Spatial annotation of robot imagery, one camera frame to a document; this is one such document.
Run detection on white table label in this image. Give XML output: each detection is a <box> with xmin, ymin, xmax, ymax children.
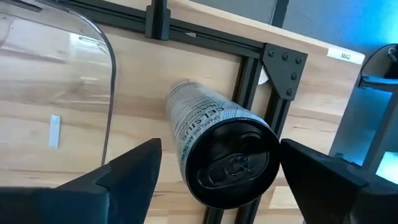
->
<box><xmin>326</xmin><ymin>45</ymin><xmax>365</xmax><ymax>65</ymax></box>

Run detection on white tape strip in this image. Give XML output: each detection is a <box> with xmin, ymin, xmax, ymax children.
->
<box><xmin>49</xmin><ymin>114</ymin><xmax>62</xmax><ymax>149</ymax></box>

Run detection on clear plastic bin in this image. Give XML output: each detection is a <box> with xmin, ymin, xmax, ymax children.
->
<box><xmin>0</xmin><ymin>0</ymin><xmax>118</xmax><ymax>169</ymax></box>

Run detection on grey metal bench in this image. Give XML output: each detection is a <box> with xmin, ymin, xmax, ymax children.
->
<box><xmin>328</xmin><ymin>43</ymin><xmax>398</xmax><ymax>175</ymax></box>

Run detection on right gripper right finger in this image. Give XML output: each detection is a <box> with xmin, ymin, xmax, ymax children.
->
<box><xmin>279</xmin><ymin>138</ymin><xmax>398</xmax><ymax>224</ymax></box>

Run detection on black frame post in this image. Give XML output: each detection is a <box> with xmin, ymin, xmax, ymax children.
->
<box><xmin>145</xmin><ymin>0</ymin><xmax>172</xmax><ymax>41</ymax></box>

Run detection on black frame corner bracket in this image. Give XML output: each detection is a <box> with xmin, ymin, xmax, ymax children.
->
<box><xmin>262</xmin><ymin>42</ymin><xmax>309</xmax><ymax>101</ymax></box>

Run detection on white Celsius can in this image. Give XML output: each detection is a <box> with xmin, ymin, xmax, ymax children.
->
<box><xmin>165</xmin><ymin>80</ymin><xmax>282</xmax><ymax>210</ymax></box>

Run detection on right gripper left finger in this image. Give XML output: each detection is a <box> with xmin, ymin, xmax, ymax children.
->
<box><xmin>0</xmin><ymin>138</ymin><xmax>163</xmax><ymax>224</ymax></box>

